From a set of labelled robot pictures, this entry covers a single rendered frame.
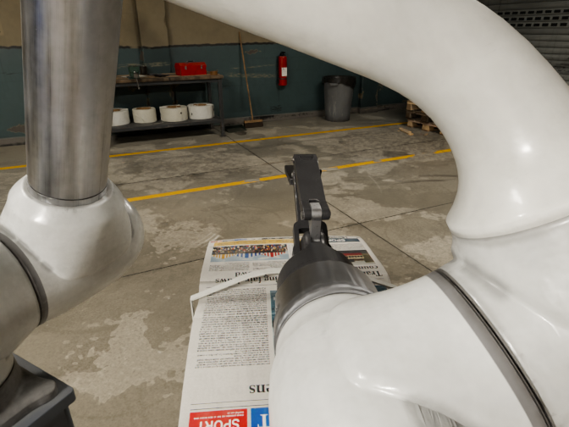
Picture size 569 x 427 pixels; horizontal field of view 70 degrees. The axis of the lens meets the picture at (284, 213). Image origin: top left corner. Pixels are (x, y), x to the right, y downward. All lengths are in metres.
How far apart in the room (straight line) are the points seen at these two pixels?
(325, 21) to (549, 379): 0.19
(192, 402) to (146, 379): 1.67
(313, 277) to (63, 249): 0.41
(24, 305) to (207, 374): 0.27
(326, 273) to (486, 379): 0.14
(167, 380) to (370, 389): 1.94
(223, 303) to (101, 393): 1.62
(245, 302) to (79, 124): 0.31
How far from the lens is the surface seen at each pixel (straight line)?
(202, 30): 7.09
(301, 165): 0.43
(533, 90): 0.22
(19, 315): 0.64
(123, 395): 2.12
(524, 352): 0.21
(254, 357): 0.51
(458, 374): 0.21
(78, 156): 0.58
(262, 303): 0.57
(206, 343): 0.53
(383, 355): 0.21
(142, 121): 6.41
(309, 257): 0.35
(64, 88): 0.54
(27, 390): 0.72
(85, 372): 2.29
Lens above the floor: 1.48
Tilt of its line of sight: 24 degrees down
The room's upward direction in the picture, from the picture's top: straight up
